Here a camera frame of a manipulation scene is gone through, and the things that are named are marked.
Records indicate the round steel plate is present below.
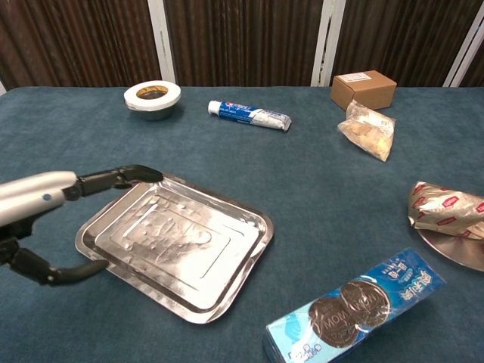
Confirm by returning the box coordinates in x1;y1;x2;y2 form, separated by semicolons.
410;217;484;272

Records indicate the brown pleated partition panel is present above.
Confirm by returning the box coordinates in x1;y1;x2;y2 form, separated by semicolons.
460;37;484;88
331;0;478;88
164;0;326;88
0;0;168;91

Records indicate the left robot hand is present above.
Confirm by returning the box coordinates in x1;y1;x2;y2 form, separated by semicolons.
0;164;166;287

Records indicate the blue cookie box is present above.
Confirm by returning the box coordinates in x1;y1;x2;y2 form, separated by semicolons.
262;247;446;363

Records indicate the blue white toothpaste tube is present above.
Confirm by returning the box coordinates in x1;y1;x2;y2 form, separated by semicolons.
206;99;293;132

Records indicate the foil wrapper with red logos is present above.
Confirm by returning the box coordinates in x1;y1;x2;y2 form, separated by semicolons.
407;180;484;241

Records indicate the blue felt table mat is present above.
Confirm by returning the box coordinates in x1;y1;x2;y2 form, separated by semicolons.
0;85;484;363

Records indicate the white tape roll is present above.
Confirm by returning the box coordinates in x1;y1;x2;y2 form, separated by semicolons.
123;79;182;113
126;87;181;122

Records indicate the rectangular steel tray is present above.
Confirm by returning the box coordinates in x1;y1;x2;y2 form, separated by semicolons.
74;172;275;325

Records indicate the clear plastic snack bag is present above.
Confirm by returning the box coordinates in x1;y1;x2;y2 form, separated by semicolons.
337;99;397;163

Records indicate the brown cardboard box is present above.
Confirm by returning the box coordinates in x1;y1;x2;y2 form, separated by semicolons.
330;70;398;111

